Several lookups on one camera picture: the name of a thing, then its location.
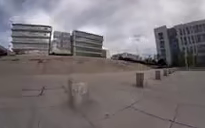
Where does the grey concrete slab pavement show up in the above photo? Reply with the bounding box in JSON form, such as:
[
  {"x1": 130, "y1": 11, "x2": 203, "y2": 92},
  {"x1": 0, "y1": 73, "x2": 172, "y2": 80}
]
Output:
[{"x1": 0, "y1": 68, "x2": 205, "y2": 128}]

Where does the low long building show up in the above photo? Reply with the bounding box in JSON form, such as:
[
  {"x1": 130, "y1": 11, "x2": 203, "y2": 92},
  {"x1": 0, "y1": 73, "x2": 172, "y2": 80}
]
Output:
[{"x1": 111, "y1": 52, "x2": 148, "y2": 64}]

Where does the grey banded building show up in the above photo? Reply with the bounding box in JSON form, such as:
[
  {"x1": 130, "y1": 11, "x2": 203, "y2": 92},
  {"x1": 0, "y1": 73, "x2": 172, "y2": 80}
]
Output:
[
  {"x1": 50, "y1": 29, "x2": 108, "y2": 59},
  {"x1": 10, "y1": 22, "x2": 53, "y2": 56}
]

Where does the bare brown slope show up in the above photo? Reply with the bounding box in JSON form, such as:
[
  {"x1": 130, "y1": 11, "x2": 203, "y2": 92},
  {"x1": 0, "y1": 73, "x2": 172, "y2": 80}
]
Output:
[{"x1": 0, "y1": 53, "x2": 151, "y2": 77}]

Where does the pale building with dark windows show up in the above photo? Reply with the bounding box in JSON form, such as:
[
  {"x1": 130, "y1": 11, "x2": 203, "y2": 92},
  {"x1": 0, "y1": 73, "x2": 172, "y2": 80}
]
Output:
[{"x1": 153, "y1": 17, "x2": 205, "y2": 68}]

